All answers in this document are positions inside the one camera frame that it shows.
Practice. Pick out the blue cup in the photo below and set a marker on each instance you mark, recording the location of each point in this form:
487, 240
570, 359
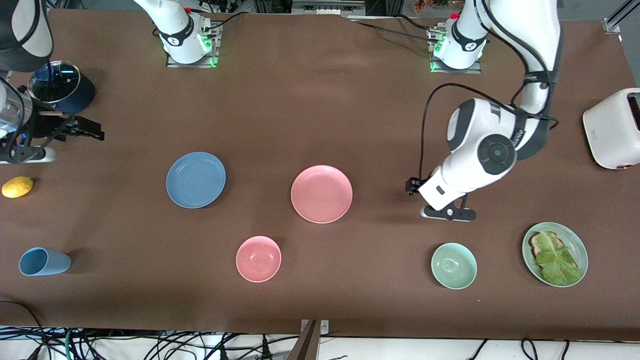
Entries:
47, 262

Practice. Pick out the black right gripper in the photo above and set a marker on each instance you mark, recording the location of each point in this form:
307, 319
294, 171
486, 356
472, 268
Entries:
46, 125

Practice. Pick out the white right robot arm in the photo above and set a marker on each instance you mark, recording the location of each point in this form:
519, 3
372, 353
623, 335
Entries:
175, 30

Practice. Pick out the blue plate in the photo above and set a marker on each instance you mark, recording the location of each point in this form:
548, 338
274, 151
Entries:
195, 180

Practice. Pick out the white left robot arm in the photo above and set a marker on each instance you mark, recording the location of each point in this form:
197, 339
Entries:
480, 150

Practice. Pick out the green plate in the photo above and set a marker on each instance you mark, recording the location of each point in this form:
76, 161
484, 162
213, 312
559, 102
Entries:
575, 247

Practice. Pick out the white toaster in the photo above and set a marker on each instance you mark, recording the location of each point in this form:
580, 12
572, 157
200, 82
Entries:
610, 135

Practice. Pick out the grey power strip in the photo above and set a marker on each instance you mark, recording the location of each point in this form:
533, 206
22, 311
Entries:
327, 7

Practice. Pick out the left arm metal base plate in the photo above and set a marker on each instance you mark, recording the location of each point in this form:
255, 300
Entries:
475, 70

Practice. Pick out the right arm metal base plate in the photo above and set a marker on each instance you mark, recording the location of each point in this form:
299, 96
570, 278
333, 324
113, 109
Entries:
172, 63

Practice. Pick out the glass lid with blue knob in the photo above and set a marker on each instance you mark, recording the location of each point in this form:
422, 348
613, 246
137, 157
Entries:
62, 82

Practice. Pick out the aluminium frame rail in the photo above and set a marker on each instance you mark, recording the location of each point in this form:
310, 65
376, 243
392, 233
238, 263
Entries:
612, 24

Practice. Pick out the pink bowl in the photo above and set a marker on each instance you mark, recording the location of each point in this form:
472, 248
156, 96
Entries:
258, 259

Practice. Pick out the pink plate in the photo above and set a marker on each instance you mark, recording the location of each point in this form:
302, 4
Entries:
321, 194

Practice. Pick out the dark support post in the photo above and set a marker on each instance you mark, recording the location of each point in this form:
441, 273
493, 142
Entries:
307, 345

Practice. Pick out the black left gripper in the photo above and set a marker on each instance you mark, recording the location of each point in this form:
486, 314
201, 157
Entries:
413, 186

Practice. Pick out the metal table edge bracket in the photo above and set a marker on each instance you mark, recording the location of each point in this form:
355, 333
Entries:
324, 326

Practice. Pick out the dark blue saucepan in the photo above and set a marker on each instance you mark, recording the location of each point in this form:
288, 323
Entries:
86, 95

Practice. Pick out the toast slice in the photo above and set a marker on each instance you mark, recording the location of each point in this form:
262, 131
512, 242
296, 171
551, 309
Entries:
536, 244

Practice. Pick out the yellow lemon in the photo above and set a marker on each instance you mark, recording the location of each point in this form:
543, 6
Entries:
17, 187

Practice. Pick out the green bowl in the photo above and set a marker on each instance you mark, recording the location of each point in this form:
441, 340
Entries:
454, 266

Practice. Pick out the green lettuce leaf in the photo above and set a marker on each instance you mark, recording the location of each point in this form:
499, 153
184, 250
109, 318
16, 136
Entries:
557, 260

